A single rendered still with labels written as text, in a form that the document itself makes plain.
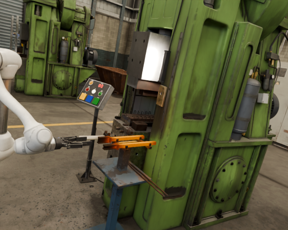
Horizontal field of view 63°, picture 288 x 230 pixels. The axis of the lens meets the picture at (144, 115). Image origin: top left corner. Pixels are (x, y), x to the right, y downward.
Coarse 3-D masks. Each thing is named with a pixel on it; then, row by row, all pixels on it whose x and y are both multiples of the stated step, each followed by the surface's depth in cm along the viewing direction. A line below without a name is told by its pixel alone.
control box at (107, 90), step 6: (90, 84) 264; (96, 84) 260; (102, 84) 257; (108, 84) 254; (84, 90) 264; (90, 90) 261; (96, 90) 257; (102, 90) 253; (108, 90) 251; (96, 96) 253; (102, 96) 250; (108, 96) 254; (84, 102) 258; (102, 102) 249; (96, 108) 256; (102, 108) 252
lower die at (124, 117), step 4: (124, 116) 228; (128, 116) 222; (148, 116) 234; (124, 120) 228; (128, 120) 221; (132, 120) 219; (136, 120) 222; (140, 120) 224; (144, 120) 226; (148, 120) 228; (152, 120) 231; (128, 124) 221
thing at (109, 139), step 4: (100, 136) 163; (104, 136) 164; (108, 136) 166; (120, 136) 174; (124, 136) 176; (128, 136) 177; (132, 136) 179; (136, 136) 181; (140, 136) 183; (100, 140) 162; (104, 140) 164; (108, 140) 166; (112, 140) 168; (120, 140) 172; (124, 140) 174
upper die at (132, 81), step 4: (128, 76) 224; (132, 76) 218; (128, 80) 224; (132, 80) 218; (136, 80) 211; (140, 80) 211; (144, 80) 213; (148, 80) 215; (128, 84) 224; (132, 84) 218; (136, 84) 211; (140, 84) 212; (144, 84) 214; (148, 84) 216; (152, 84) 218; (156, 84) 220; (160, 84) 223; (136, 88) 211; (140, 88) 213; (144, 88) 215; (148, 88) 217; (152, 88) 219; (156, 88) 222
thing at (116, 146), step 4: (104, 144) 153; (108, 144) 154; (112, 144) 156; (116, 144) 157; (120, 144) 159; (124, 144) 161; (128, 144) 162; (132, 144) 164; (136, 144) 166; (140, 144) 169; (144, 144) 171; (148, 144) 173; (152, 144) 176; (104, 148) 152; (108, 148) 154; (112, 148) 155; (116, 148) 157
